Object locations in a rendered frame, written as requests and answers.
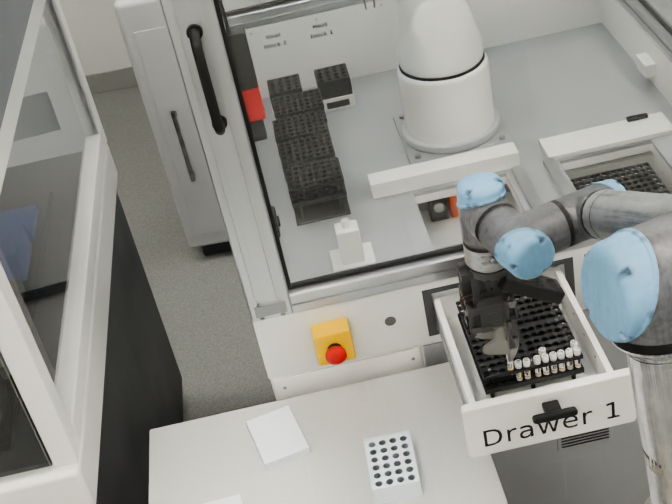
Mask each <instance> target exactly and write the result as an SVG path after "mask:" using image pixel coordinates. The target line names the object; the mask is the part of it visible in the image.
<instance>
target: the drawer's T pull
mask: <svg viewBox="0 0 672 504"><path fill-rule="evenodd" d="M542 408H543V411H544V413H541V414H536V415H534V416H533V417H532V421H533V423H534V424H541V423H545V422H549V421H554V420H558V419H563V418H567V417H572V416H575V415H577V414H578V410H577V408H576V407H575V406H572V407H567V408H563V409H562V408H561V406H560V404H559V401H558V400H552V401H548V402H543V403H542Z"/></svg>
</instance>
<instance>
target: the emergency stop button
mask: <svg viewBox="0 0 672 504"><path fill-rule="evenodd" d="M325 357H326V361H327V362H328V363H330V364H332V365H338V364H341V363H343V362H344V361H345V360H346V358H347V353H346V350H345V349H344V348H343V347H341V346H333V347H331V348H329V349H328V350H327V351H326V354H325Z"/></svg>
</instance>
